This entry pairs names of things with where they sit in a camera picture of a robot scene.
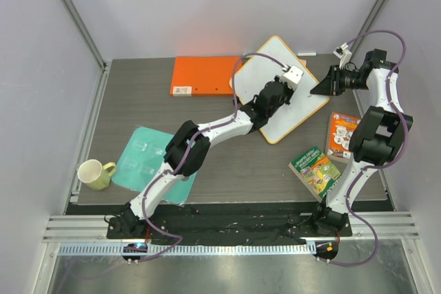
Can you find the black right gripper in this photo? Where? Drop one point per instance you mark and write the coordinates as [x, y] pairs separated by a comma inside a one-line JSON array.
[[334, 80]]

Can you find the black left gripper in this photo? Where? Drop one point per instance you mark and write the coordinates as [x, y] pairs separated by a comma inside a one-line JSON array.
[[289, 90]]

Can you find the yellow-framed whiteboard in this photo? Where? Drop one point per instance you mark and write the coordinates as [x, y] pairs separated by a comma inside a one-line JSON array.
[[251, 78]]

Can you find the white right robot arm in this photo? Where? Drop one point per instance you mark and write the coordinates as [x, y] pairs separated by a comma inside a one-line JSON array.
[[380, 135]]

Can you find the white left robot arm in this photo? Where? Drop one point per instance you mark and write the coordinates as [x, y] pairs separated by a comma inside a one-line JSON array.
[[188, 148]]

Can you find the orange comic paperback book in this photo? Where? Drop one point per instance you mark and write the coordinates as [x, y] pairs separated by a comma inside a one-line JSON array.
[[340, 130]]

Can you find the blue-capped white marker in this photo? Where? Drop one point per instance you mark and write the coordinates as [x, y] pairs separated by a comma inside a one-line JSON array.
[[302, 54]]

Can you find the orange folder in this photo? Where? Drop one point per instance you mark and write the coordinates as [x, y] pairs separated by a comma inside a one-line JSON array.
[[203, 75]]

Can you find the green paperback book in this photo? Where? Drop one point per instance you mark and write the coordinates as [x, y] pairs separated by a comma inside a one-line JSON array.
[[316, 172]]

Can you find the teal cutting board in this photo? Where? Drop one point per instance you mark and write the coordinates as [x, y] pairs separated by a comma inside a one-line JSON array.
[[141, 159]]

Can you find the yellow-green mug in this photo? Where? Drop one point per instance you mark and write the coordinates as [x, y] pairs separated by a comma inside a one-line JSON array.
[[96, 175]]

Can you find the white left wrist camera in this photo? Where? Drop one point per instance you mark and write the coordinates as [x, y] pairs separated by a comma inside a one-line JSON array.
[[292, 76]]

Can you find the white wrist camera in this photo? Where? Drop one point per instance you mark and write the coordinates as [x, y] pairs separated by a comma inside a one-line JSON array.
[[292, 76], [344, 54]]

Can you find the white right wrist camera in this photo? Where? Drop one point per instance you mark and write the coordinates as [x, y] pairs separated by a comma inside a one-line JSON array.
[[344, 54]]

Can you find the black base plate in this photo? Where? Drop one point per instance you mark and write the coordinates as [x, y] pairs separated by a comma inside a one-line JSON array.
[[232, 224]]

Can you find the aluminium frame post right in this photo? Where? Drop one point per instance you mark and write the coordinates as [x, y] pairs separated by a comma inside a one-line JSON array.
[[382, 1]]

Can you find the aluminium frame post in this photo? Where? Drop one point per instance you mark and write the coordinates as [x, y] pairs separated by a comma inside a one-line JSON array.
[[84, 33], [382, 1]]

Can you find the aluminium front rail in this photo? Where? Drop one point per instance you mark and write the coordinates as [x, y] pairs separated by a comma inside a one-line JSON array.
[[389, 225]]

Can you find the slotted cable duct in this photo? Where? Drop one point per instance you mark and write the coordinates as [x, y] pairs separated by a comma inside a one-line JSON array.
[[125, 249]]

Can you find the aluminium frame post left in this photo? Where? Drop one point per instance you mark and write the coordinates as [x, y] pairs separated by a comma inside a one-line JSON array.
[[84, 33]]

